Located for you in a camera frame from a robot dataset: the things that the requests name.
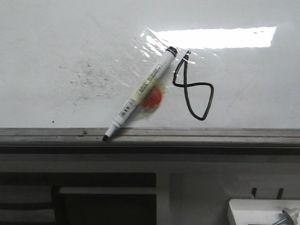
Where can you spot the red round magnet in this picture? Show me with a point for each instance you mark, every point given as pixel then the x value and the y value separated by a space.
pixel 153 98

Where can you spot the white whiteboard marker pen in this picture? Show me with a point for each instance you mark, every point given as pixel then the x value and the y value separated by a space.
pixel 141 92

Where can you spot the grey aluminium whiteboard tray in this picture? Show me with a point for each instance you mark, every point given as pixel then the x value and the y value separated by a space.
pixel 215 141

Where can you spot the white bracket with screw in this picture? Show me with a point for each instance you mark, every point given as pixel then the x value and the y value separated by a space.
pixel 263 212

